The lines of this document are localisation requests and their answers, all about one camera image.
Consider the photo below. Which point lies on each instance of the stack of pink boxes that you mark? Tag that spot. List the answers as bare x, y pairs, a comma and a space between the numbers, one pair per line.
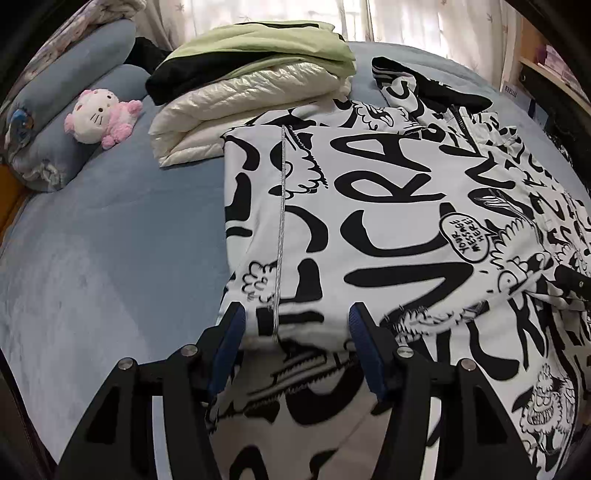
556, 64

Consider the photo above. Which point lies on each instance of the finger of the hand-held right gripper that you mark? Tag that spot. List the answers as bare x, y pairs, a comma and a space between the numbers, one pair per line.
575, 282

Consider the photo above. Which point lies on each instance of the folded cream puffer jacket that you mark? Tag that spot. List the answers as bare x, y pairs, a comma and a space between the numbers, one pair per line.
207, 120

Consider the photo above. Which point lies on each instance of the black white printed cloth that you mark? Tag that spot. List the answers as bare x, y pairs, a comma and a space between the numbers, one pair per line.
563, 143

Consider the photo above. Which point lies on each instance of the grey blue pillow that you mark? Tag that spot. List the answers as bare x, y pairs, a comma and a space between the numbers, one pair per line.
78, 60
51, 143

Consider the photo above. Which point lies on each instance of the folded green black jacket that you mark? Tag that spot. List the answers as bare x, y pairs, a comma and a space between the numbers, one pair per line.
277, 41

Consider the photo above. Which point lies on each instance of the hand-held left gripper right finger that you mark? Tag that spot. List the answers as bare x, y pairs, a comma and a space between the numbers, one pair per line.
369, 350

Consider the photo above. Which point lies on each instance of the black white printed jacket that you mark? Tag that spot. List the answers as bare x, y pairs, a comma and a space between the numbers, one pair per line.
392, 207

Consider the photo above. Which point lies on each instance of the pink white cat plush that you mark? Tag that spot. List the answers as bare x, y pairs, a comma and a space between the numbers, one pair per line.
92, 115

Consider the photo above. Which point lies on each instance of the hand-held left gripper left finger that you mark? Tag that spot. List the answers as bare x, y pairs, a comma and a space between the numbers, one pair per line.
228, 341

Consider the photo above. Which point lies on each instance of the black garment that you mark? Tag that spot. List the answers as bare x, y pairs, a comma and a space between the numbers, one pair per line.
147, 53

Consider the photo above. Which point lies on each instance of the wooden shelf with items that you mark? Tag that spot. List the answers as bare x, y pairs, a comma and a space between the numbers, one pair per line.
531, 50

